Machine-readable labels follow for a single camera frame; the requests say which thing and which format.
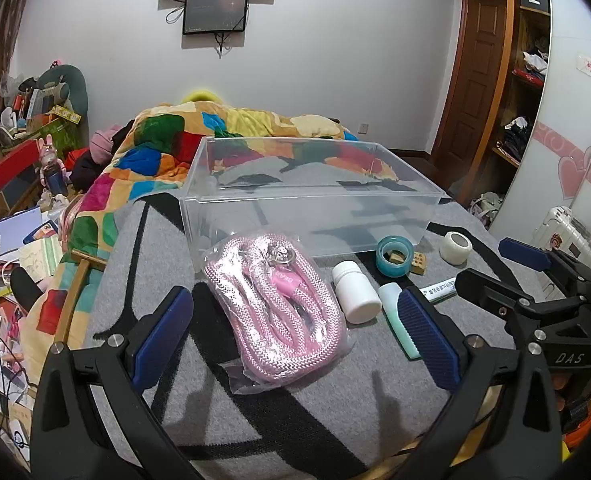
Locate white tape roll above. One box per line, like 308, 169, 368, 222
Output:
439, 231, 473, 262

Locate brown wooden door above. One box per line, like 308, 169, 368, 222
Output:
433, 0, 513, 161

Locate white hard suitcase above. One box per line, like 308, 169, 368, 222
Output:
533, 206, 591, 268

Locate small black wall monitor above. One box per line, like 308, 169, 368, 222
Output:
182, 0, 250, 36

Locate yellow pillow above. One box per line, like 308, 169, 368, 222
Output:
182, 89, 222, 106

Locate blue white booklet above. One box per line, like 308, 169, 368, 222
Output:
0, 207, 44, 267

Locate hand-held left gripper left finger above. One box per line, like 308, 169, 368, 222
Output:
29, 285, 196, 480

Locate pink knit hat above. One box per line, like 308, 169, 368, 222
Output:
89, 127, 126, 162

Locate mint green tube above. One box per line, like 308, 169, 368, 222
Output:
378, 282, 421, 359

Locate wooden massage hammer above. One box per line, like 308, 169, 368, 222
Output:
54, 249, 107, 347

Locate green cardboard box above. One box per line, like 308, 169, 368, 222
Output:
25, 105, 84, 161

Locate wooden wardrobe shelf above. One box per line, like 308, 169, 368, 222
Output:
475, 0, 551, 201

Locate clear plastic storage box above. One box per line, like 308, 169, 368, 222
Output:
178, 136, 452, 273

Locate teal tape roll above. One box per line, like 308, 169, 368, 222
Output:
376, 235, 415, 277

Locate white handbag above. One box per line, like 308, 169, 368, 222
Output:
470, 192, 505, 227

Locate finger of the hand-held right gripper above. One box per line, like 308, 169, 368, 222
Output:
498, 238, 591, 301
454, 268, 529, 322

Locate pink rabbit figurine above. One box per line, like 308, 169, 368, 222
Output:
38, 137, 71, 196

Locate white wardrobe door pink hearts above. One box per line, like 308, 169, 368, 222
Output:
490, 0, 591, 261

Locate red flat box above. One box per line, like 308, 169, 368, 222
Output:
0, 140, 41, 188

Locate white plastic bottle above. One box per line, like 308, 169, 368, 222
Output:
332, 260, 382, 324

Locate white ointment tube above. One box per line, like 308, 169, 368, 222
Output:
419, 276, 459, 303

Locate pink rope in plastic bag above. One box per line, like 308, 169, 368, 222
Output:
202, 234, 351, 395

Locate colourful patchwork blanket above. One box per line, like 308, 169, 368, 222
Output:
25, 101, 401, 376

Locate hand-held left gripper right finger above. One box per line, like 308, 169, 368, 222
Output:
394, 286, 562, 480

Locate grey black patterned blanket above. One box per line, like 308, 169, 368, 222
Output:
82, 190, 551, 480

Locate grey green neck pillow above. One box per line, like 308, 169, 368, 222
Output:
38, 65, 88, 126

